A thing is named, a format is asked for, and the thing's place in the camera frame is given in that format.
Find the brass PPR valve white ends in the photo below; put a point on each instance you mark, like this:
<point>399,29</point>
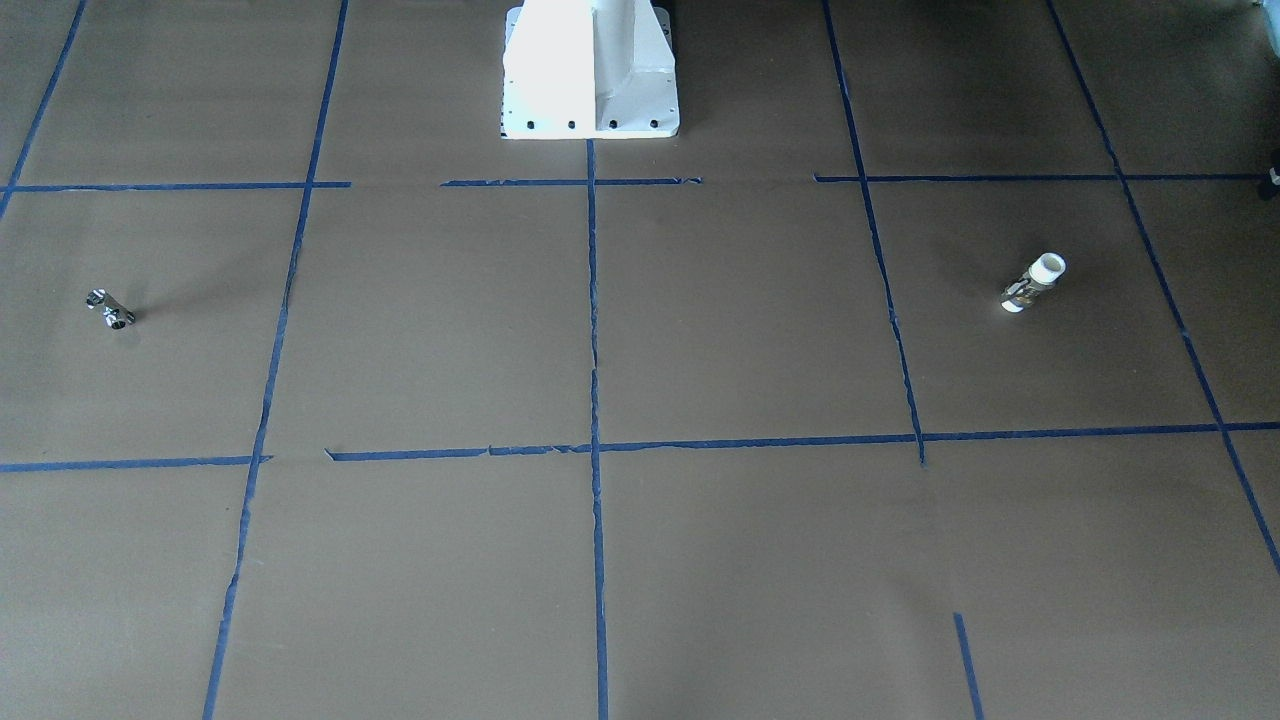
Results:
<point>1040,277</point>

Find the chrome pipe fitting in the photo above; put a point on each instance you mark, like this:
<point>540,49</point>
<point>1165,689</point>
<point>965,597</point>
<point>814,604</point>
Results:
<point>115,315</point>

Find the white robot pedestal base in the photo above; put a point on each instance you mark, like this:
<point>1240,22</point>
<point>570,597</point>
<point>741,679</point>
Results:
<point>574,70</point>

